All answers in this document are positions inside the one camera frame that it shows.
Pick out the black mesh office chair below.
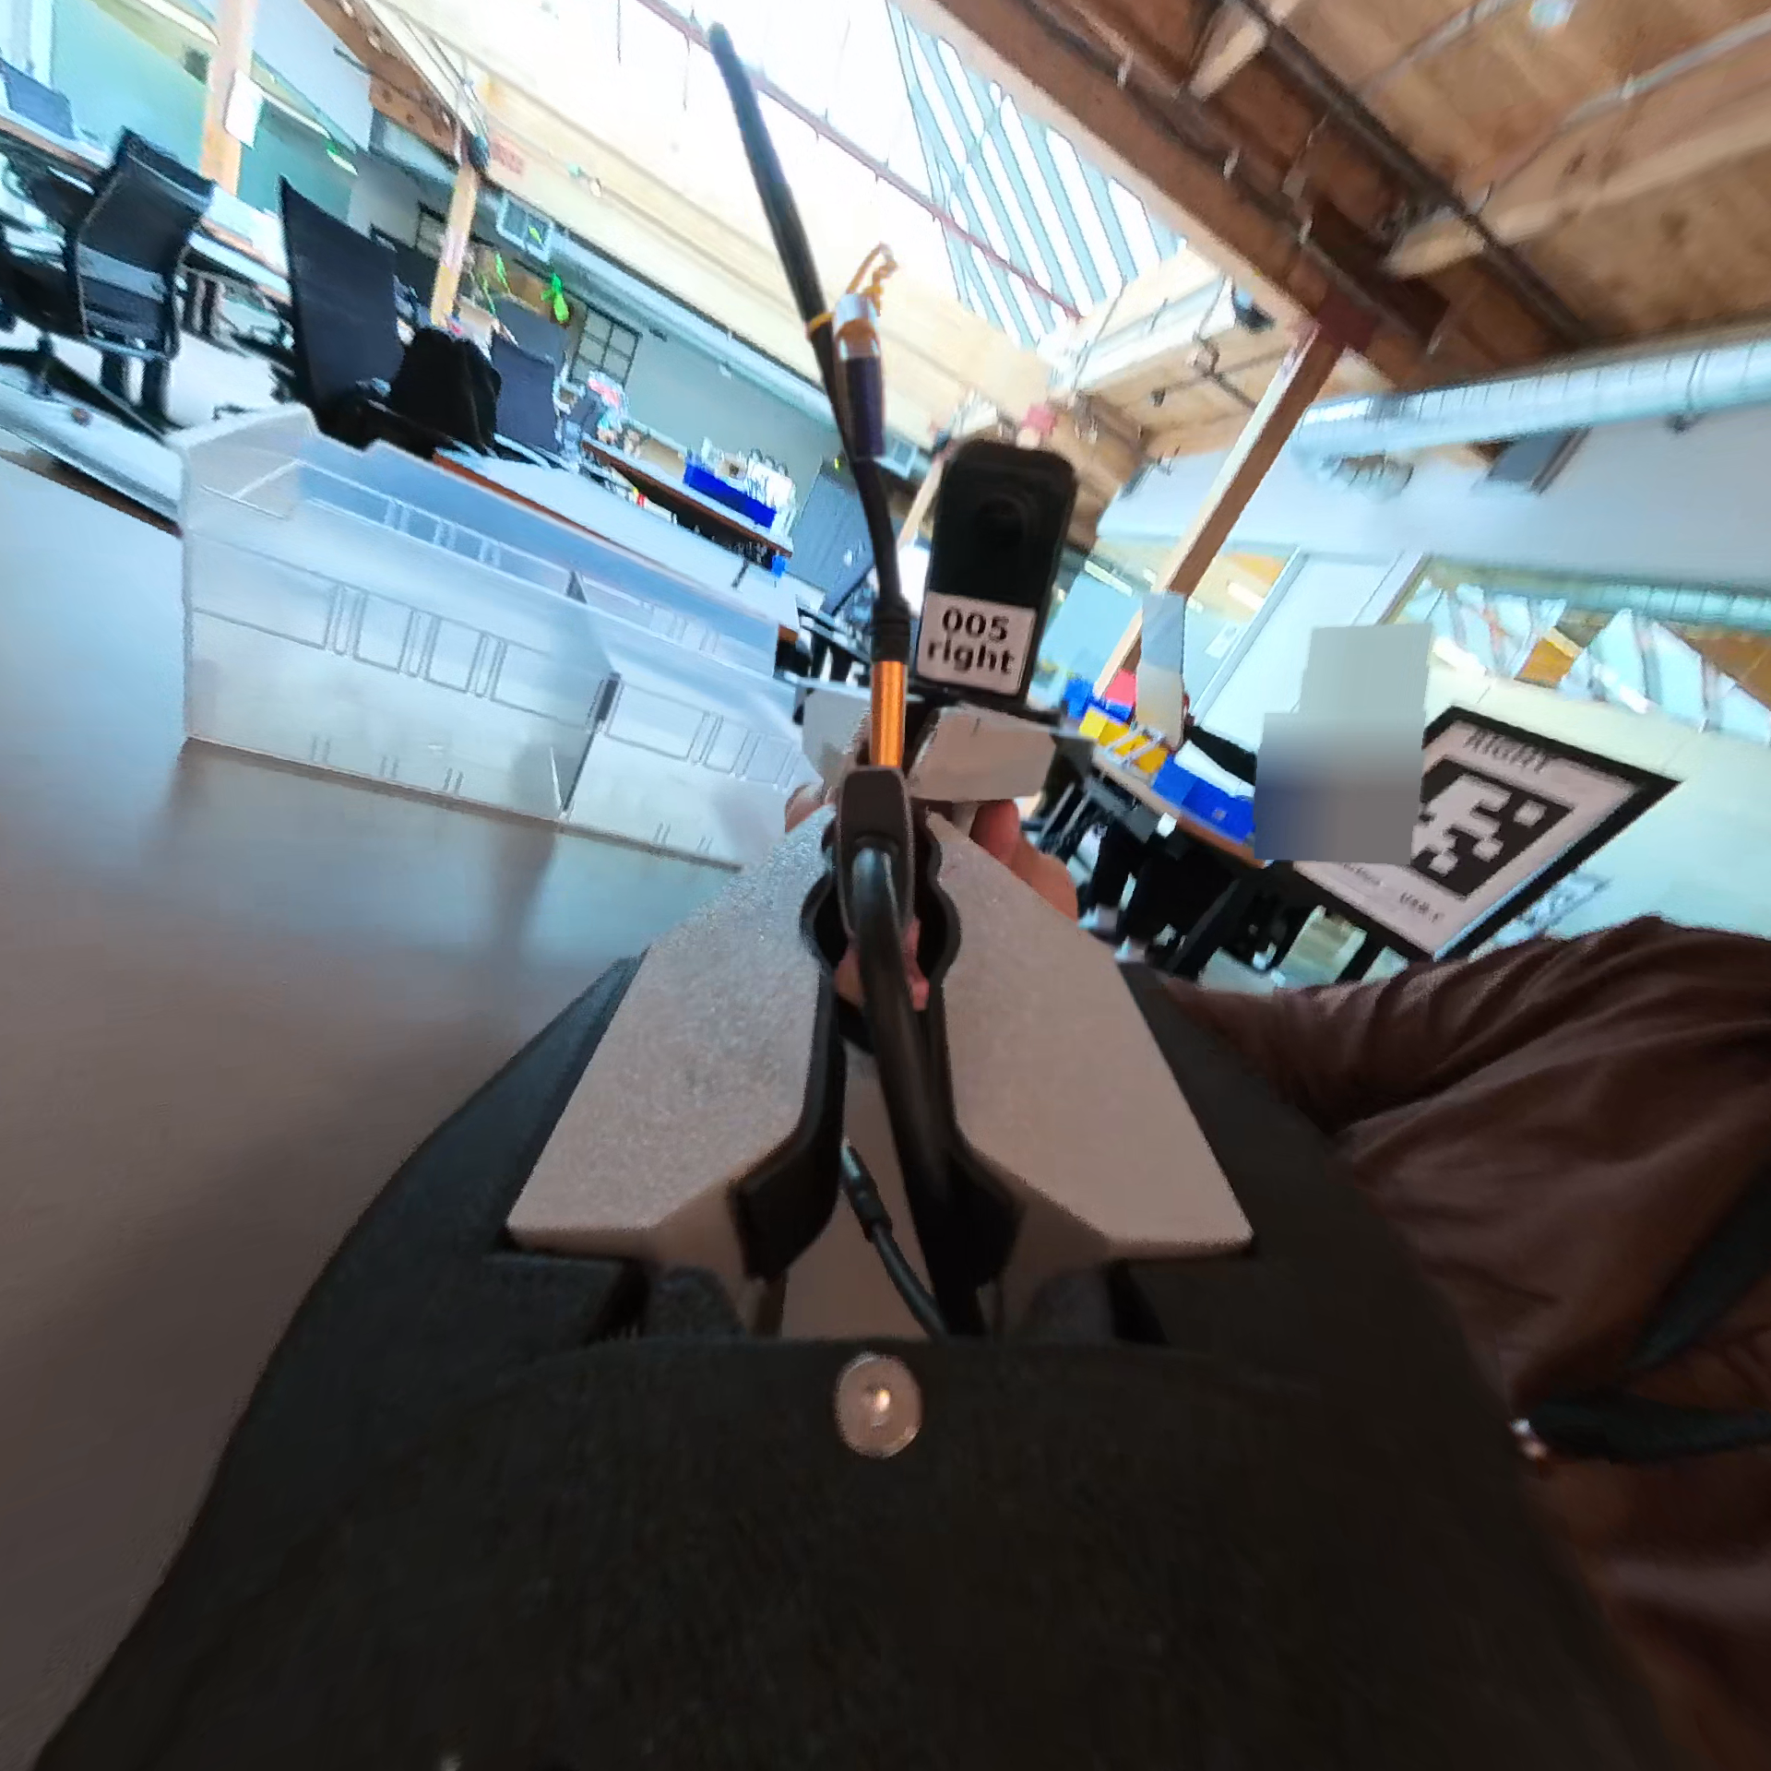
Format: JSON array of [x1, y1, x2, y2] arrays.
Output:
[[276, 178, 418, 448], [0, 130, 220, 434]]

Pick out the person's brown-clothed torso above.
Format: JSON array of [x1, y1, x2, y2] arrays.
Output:
[[1328, 969, 1771, 1771]]

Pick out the grey panel on stand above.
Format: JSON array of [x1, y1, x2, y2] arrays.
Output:
[[1136, 593, 1195, 743]]

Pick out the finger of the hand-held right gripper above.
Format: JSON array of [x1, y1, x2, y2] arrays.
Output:
[[907, 702, 1064, 809], [800, 689, 877, 780]]

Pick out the green plant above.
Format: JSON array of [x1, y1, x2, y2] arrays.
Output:
[[471, 249, 572, 330]]

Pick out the yellow plastic storage bin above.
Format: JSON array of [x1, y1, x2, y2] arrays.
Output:
[[1080, 702, 1170, 776]]

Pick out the black backpack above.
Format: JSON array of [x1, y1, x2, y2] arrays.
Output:
[[395, 326, 501, 452]]

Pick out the black braided cable orange plugs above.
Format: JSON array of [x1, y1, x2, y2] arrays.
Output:
[[702, 17, 917, 771]]

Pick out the silver ventilation duct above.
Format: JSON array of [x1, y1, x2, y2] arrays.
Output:
[[1293, 332, 1771, 466]]

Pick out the blue plastic storage bin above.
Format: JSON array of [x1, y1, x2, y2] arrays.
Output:
[[1156, 753, 1259, 839]]

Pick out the clear plastic divided bin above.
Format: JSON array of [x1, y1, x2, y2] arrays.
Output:
[[178, 405, 821, 871]]

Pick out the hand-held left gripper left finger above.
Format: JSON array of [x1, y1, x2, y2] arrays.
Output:
[[503, 819, 849, 1279]]

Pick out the black-white marker sign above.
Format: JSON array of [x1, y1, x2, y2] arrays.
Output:
[[1293, 706, 1682, 965]]

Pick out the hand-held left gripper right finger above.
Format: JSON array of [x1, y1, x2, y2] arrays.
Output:
[[912, 817, 1254, 1288]]

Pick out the person's right hand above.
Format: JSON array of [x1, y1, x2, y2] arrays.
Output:
[[783, 787, 1083, 1012]]

